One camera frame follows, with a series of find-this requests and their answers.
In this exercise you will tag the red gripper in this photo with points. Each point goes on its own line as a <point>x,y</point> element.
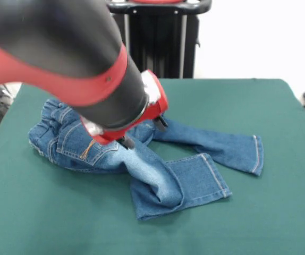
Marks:
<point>160,106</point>

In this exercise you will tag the blue denim jeans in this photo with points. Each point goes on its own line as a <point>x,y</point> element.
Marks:
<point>195,180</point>

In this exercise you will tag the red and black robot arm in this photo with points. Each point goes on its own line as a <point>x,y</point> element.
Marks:
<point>62,53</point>

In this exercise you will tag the dark green table cloth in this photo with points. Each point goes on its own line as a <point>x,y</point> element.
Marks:
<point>152,233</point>

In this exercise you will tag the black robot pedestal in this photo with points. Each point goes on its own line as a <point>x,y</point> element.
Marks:
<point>165,40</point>

